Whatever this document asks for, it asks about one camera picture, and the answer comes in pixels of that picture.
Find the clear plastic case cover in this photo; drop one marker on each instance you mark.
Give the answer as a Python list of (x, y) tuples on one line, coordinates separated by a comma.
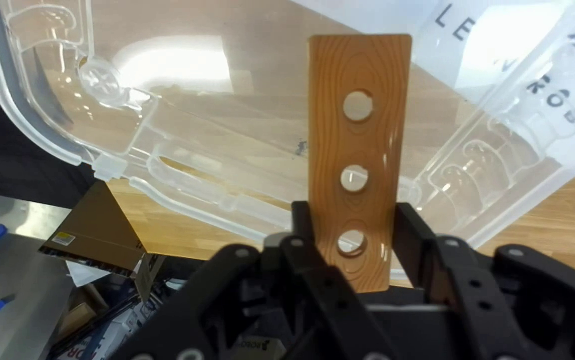
[(199, 133)]

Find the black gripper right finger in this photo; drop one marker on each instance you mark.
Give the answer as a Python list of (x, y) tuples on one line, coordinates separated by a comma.
[(500, 301)]

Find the brown cardboard sheet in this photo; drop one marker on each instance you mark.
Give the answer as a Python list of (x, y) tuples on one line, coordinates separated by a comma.
[(97, 231)]

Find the grey panel with blue tape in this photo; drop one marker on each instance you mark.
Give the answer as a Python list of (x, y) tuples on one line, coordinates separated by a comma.
[(13, 287)]

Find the wooden strip with three holes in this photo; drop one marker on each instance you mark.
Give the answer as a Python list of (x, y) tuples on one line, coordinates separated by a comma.
[(328, 133)]

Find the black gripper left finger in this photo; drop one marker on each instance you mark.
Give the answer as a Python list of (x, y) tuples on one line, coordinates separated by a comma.
[(279, 301)]

